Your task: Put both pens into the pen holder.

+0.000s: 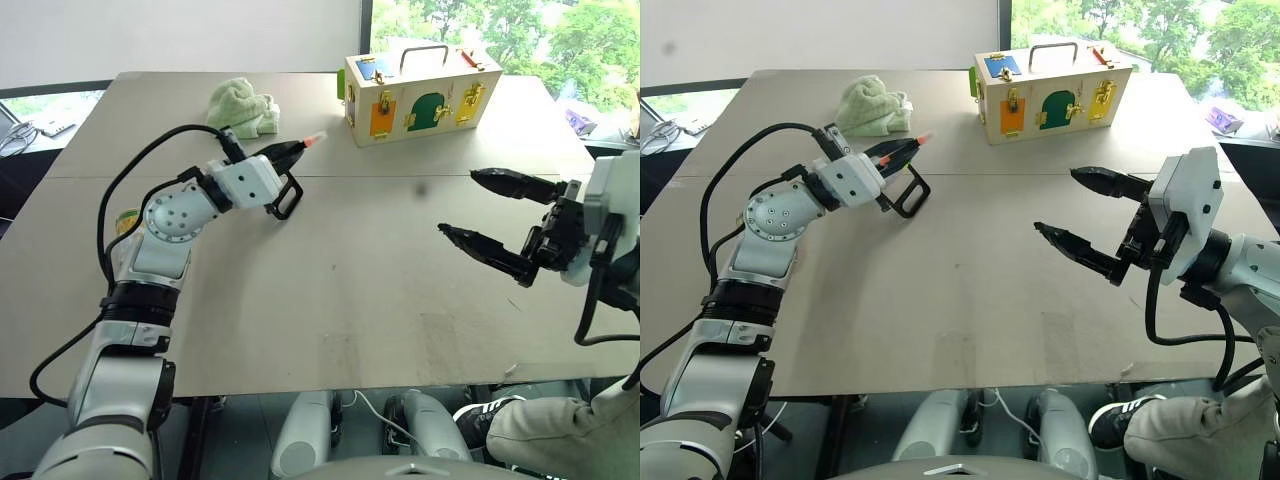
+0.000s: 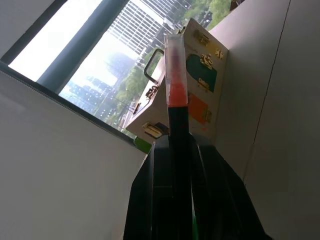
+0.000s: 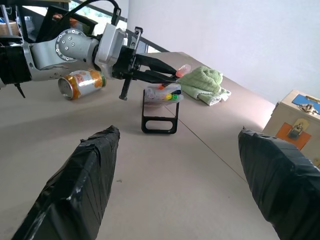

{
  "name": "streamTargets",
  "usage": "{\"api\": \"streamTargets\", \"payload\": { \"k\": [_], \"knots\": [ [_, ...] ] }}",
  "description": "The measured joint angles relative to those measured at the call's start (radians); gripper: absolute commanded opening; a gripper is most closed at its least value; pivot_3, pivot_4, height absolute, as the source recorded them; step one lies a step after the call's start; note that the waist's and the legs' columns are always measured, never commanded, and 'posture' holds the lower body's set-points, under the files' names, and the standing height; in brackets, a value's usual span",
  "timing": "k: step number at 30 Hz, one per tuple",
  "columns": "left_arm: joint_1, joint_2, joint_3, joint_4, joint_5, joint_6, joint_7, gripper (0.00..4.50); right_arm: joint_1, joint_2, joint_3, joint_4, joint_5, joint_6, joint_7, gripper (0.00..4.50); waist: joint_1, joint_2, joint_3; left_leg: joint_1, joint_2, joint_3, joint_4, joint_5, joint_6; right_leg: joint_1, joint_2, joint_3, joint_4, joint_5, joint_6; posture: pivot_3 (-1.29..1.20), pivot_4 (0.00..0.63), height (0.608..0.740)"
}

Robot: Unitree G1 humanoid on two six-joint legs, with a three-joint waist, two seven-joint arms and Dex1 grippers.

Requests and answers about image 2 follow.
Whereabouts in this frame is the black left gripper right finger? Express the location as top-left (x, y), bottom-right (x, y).
top-left (189, 133), bottom-right (274, 240)

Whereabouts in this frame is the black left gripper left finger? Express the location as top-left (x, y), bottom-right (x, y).
top-left (123, 135), bottom-right (174, 240)

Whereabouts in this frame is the green object behind box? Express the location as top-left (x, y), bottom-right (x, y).
top-left (133, 136), bottom-right (154, 154)

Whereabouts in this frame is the wooden latch busy box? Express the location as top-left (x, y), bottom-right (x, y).
top-left (124, 17), bottom-right (229, 146)

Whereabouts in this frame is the black box carry handle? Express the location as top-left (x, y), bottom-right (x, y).
top-left (143, 48), bottom-right (165, 85)

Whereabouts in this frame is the dark window frame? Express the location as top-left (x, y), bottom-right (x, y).
top-left (0, 0), bottom-right (149, 156)

